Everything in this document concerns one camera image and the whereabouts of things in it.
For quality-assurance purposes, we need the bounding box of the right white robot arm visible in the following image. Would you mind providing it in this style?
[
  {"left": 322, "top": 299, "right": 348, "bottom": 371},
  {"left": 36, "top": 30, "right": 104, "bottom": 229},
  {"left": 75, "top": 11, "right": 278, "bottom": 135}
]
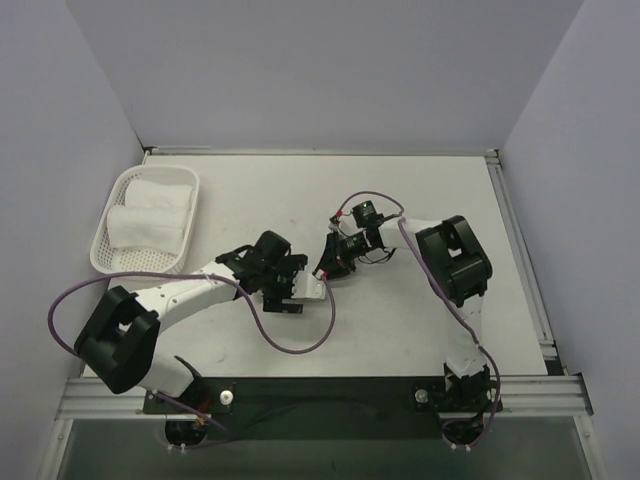
[{"left": 315, "top": 201, "right": 493, "bottom": 410}]

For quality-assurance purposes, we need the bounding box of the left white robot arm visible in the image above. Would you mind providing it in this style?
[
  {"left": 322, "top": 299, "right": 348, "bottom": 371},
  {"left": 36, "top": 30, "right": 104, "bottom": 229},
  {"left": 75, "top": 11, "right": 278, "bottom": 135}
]
[{"left": 74, "top": 231, "right": 325, "bottom": 412}]

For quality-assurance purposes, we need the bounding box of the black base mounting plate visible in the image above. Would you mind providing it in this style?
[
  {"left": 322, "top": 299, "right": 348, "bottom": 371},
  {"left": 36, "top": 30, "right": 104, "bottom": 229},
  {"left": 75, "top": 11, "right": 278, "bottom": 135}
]
[{"left": 143, "top": 376, "right": 503, "bottom": 444}]

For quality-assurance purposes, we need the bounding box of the white perforated plastic basket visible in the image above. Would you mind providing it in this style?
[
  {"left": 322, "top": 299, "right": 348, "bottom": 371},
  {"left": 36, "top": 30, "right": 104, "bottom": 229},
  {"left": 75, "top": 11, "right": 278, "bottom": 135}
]
[{"left": 89, "top": 165, "right": 200, "bottom": 274}]

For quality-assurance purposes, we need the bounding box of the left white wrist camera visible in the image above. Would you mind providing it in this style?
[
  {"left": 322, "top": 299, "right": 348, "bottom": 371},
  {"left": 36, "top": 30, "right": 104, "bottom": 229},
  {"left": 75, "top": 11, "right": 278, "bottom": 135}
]
[{"left": 291, "top": 271, "right": 326, "bottom": 302}]

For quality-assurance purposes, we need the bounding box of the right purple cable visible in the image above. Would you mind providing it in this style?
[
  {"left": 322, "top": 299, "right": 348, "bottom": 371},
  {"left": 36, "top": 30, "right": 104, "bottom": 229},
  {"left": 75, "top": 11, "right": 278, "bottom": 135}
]
[{"left": 331, "top": 189, "right": 501, "bottom": 450}]

